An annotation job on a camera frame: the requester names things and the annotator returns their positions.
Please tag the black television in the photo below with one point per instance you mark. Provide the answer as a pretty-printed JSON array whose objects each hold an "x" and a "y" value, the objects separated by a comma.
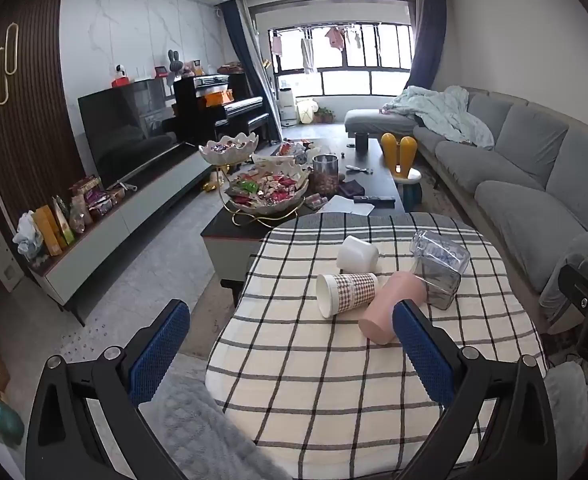
[{"x": 124, "y": 130}]

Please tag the glass jar of nuts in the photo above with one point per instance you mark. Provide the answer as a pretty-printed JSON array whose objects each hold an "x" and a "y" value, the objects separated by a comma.
[{"x": 325, "y": 175}]

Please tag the blue curtain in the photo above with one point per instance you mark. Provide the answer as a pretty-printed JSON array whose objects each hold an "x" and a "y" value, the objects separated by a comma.
[
  {"x": 426, "y": 45},
  {"x": 246, "y": 60}
]

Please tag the white blue plastic bag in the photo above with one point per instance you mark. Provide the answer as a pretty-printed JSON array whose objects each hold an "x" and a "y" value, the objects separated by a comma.
[{"x": 26, "y": 235}]

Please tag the pink hanging garment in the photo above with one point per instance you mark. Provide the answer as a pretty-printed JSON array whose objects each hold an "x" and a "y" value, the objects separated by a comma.
[{"x": 335, "y": 37}]

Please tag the orange box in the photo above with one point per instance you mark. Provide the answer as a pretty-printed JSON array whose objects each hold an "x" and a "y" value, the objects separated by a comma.
[{"x": 218, "y": 99}]

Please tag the white air purifier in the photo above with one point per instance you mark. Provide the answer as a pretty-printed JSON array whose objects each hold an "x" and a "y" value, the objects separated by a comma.
[{"x": 287, "y": 107}]

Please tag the light blue blanket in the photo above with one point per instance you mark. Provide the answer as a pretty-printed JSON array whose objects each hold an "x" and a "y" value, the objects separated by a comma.
[{"x": 438, "y": 110}]

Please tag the dark cup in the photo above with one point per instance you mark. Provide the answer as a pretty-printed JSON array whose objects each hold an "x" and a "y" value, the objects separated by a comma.
[{"x": 361, "y": 140}]

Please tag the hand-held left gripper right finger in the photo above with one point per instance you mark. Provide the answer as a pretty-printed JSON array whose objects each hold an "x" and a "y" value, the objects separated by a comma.
[{"x": 423, "y": 357}]

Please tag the yellow snack box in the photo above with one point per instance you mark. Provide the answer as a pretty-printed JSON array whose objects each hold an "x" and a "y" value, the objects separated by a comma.
[{"x": 49, "y": 230}]

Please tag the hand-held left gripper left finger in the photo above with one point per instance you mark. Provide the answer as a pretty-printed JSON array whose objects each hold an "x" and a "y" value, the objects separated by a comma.
[{"x": 158, "y": 357}]

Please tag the dark coffee table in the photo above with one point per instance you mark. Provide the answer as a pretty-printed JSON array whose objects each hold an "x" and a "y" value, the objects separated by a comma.
[{"x": 376, "y": 160}]

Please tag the black remote control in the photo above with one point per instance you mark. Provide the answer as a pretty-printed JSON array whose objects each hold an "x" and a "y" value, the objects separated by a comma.
[{"x": 373, "y": 200}]

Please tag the clear plastic cup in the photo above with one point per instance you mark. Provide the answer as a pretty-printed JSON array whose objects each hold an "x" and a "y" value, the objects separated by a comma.
[{"x": 438, "y": 275}]

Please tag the pile of wrapped candies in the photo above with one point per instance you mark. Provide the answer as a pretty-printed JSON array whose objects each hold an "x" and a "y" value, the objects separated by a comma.
[{"x": 269, "y": 186}]

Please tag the red snack packet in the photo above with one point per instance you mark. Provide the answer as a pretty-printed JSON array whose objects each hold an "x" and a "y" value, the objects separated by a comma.
[{"x": 88, "y": 190}]

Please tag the white cup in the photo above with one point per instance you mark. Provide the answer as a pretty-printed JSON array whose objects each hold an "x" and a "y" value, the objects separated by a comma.
[{"x": 356, "y": 255}]

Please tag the purple wallet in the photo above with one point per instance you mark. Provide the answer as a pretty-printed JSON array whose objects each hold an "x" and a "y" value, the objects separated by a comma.
[{"x": 351, "y": 190}]

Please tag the potted plant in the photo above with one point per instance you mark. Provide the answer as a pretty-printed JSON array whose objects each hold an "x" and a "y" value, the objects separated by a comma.
[{"x": 325, "y": 115}]

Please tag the stool with yellow ears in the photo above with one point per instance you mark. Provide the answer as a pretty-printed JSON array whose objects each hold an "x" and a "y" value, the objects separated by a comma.
[{"x": 398, "y": 152}]

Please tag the white hanging garment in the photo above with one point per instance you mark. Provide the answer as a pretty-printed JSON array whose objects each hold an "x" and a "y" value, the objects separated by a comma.
[{"x": 308, "y": 55}]

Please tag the grey rabbit plush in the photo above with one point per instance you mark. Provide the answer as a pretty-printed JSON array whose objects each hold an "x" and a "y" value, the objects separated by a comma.
[{"x": 175, "y": 67}]

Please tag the black piano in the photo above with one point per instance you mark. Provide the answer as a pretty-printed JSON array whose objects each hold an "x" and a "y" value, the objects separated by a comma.
[{"x": 214, "y": 120}]

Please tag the pink cup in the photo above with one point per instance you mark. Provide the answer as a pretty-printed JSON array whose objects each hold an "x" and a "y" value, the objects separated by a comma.
[{"x": 381, "y": 310}]

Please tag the white paper sheet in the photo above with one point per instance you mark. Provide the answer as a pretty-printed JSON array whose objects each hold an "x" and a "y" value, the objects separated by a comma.
[{"x": 346, "y": 206}]

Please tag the grey sofa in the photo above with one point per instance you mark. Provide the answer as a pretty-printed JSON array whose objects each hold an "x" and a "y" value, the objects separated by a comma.
[{"x": 513, "y": 210}]

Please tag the white security camera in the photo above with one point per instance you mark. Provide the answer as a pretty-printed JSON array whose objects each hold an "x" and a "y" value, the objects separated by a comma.
[{"x": 121, "y": 72}]

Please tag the black white checkered cloth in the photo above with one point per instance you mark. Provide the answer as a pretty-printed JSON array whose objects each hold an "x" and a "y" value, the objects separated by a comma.
[{"x": 299, "y": 390}]

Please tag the grey television cabinet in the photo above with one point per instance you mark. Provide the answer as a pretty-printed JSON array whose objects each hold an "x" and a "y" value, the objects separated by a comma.
[{"x": 124, "y": 225}]

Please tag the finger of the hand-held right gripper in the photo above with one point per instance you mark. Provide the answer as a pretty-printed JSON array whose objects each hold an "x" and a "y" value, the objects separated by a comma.
[{"x": 586, "y": 290}]

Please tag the white tiered candy bowl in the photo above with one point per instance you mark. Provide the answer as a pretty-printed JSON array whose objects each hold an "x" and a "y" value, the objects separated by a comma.
[{"x": 269, "y": 207}]

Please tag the plaid paper cup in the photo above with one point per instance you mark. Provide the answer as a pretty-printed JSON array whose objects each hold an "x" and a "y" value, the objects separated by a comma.
[{"x": 349, "y": 292}]

